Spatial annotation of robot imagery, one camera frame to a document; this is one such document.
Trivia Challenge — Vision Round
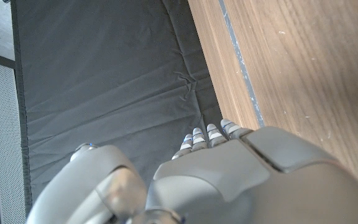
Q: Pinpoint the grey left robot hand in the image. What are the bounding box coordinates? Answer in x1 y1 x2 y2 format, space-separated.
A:
25 118 358 224

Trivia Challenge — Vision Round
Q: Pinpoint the black backdrop curtain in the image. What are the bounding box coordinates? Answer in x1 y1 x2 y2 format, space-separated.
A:
10 0 224 215

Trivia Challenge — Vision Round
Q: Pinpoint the grey perforated panel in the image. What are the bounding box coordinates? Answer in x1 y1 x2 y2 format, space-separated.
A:
0 58 28 224

